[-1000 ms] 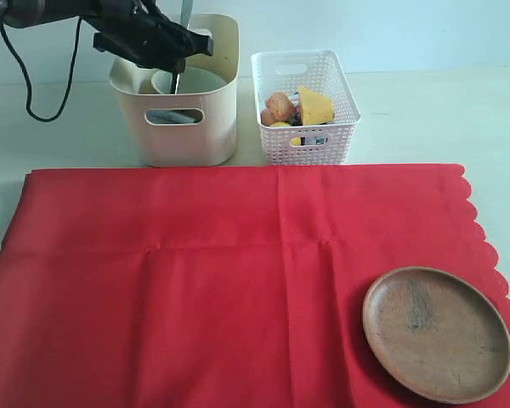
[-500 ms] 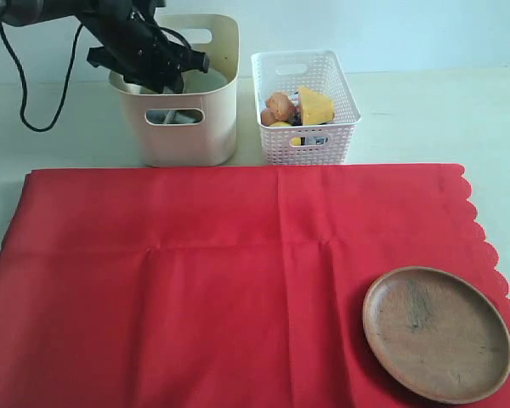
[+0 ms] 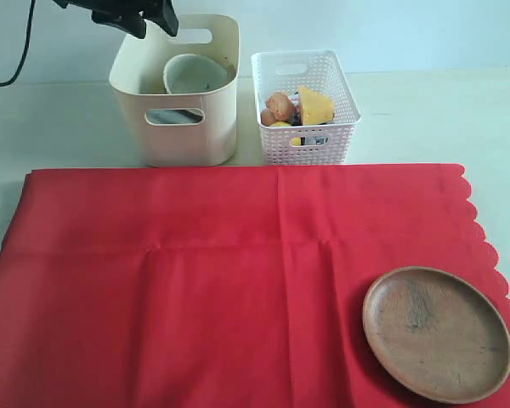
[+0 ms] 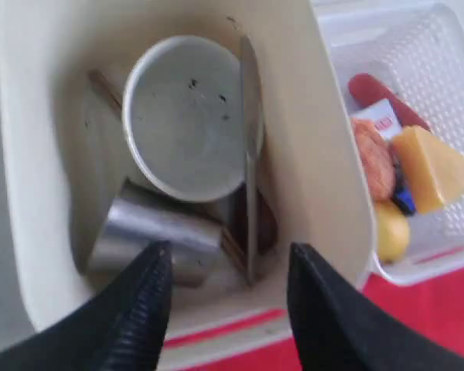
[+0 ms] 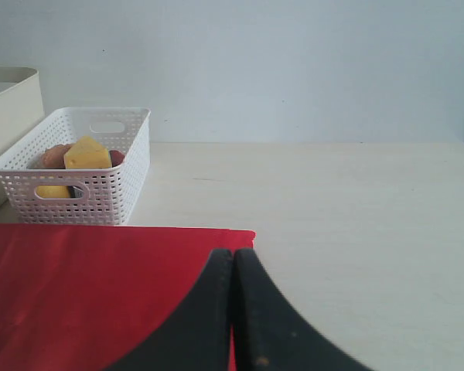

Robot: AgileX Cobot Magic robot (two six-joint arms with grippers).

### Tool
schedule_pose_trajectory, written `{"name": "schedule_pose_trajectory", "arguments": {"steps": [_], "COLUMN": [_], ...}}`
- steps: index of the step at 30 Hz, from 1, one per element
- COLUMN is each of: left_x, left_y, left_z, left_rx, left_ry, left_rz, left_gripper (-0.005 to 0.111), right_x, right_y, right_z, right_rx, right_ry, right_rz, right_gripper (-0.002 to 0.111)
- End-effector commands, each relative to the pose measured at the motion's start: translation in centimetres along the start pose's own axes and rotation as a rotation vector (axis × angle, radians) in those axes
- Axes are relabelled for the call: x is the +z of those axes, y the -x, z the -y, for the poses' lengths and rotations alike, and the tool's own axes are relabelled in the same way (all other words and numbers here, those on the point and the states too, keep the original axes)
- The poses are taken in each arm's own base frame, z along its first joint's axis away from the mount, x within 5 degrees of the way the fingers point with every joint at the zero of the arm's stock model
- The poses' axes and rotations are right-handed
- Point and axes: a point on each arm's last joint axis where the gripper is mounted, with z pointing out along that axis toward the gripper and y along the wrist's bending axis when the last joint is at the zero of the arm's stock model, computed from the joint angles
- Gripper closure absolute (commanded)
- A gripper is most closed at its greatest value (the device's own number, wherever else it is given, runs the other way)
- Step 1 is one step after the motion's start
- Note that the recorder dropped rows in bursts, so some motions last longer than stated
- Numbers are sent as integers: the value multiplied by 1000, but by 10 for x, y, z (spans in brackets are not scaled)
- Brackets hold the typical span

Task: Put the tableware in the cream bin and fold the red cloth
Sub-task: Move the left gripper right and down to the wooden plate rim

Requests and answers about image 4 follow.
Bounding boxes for bread piece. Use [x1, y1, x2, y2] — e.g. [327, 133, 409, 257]
[351, 118, 395, 202]

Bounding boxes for yellow cheese wedge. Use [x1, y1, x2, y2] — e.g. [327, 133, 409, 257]
[391, 126, 464, 214]

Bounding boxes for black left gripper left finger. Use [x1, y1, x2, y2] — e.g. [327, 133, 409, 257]
[0, 242, 172, 370]

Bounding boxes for red tablecloth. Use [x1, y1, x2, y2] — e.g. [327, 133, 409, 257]
[159, 253, 464, 370]

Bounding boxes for white ceramic bowl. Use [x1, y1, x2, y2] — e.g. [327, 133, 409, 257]
[121, 35, 245, 203]

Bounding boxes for blue white milk carton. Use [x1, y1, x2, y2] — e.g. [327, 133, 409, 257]
[350, 98, 416, 216]

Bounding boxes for yellow lemon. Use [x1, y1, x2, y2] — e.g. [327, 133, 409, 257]
[374, 201, 411, 264]

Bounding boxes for red sausage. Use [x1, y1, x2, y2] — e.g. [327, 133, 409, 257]
[348, 73, 431, 131]

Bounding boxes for cream plastic bin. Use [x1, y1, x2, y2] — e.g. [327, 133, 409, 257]
[0, 0, 378, 371]

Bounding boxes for wooden chopstick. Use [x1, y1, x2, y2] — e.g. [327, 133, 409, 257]
[87, 70, 122, 116]

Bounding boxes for steel cup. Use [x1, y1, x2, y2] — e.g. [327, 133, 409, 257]
[86, 179, 246, 288]

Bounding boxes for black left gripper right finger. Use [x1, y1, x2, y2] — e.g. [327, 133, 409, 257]
[287, 243, 464, 370]

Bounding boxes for silver table knife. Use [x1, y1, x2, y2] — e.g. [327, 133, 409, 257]
[240, 36, 264, 285]

